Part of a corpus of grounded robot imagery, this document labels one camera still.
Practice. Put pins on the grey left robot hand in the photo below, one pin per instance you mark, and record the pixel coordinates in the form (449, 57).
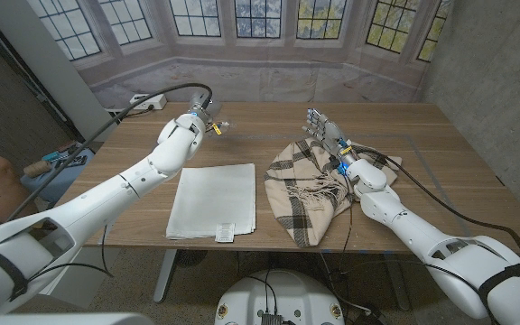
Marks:
(206, 108)

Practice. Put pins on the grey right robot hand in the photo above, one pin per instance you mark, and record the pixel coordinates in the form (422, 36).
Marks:
(327, 131)

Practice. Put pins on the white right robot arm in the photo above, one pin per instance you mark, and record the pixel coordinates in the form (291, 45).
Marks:
(422, 230)

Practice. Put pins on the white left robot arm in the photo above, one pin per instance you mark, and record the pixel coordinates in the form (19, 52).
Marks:
(106, 198)

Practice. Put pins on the beige plaid cloth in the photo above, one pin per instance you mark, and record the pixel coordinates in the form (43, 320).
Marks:
(307, 189)

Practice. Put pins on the folded white cloth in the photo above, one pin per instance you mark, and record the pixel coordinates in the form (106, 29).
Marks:
(215, 198)

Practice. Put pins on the white power strip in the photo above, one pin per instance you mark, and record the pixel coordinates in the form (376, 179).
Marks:
(145, 103)

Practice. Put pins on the printed window backdrop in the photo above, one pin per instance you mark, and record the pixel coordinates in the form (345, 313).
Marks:
(260, 72)

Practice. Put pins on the small white paper label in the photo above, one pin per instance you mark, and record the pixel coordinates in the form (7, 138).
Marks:
(225, 232)

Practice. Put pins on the white pillar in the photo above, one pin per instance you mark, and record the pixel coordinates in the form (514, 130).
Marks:
(52, 67)

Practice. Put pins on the grey table leg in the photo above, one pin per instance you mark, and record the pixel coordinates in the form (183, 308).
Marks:
(397, 282)
(165, 275)

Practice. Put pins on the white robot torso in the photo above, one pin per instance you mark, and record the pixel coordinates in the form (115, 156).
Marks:
(280, 295)

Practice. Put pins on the blue stool with tools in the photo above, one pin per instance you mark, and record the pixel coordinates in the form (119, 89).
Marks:
(48, 182)

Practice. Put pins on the brown twine roll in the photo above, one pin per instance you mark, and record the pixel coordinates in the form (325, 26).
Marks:
(37, 168)

